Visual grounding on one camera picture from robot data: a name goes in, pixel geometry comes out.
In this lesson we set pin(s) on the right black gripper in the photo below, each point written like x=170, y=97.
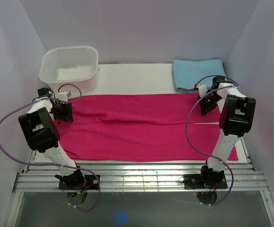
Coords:
x=205, y=108

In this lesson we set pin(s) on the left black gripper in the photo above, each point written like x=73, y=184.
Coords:
x=67, y=114

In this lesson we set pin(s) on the pink trousers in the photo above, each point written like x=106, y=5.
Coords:
x=139, y=128

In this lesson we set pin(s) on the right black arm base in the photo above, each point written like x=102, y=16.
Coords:
x=194, y=181

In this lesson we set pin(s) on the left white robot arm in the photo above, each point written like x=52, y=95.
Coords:
x=42, y=135

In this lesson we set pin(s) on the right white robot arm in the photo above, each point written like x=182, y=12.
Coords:
x=235, y=120

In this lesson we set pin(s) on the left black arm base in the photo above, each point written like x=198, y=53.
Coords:
x=90, y=183

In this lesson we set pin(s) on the folded light blue trousers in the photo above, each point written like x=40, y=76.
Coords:
x=187, y=73

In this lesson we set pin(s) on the white plastic basket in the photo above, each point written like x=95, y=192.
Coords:
x=77, y=65

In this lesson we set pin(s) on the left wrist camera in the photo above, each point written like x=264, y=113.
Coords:
x=63, y=96

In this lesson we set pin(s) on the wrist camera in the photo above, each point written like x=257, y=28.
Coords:
x=202, y=89
x=63, y=96

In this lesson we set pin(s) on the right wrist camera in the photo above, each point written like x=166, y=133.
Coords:
x=202, y=89

